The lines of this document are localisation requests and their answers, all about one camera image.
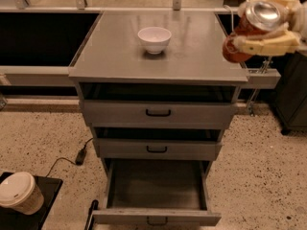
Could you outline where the white lidded paper coffee cup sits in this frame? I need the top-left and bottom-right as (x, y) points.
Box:
(0, 172), (44, 215)

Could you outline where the white cable behind cabinet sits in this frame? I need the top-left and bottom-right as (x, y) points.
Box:
(223, 4), (238, 34)

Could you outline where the grey open bottom drawer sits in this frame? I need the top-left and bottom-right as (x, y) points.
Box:
(93, 159), (221, 226)

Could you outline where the black power adapter with cable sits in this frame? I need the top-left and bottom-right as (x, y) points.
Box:
(46, 138), (92, 177)

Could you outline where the red coke can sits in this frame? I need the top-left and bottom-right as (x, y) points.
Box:
(223, 2), (289, 63)

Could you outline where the grey middle drawer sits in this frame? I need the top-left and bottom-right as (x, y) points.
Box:
(94, 138), (222, 161)

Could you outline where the grey top drawer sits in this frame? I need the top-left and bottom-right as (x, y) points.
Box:
(80, 101), (236, 129)

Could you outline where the white ceramic bowl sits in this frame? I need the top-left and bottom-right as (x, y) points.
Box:
(137, 27), (172, 55)

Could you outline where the grey metal drawer cabinet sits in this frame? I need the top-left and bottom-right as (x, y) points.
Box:
(67, 10), (249, 227)

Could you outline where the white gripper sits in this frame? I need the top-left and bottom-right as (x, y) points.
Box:
(233, 0), (307, 57)

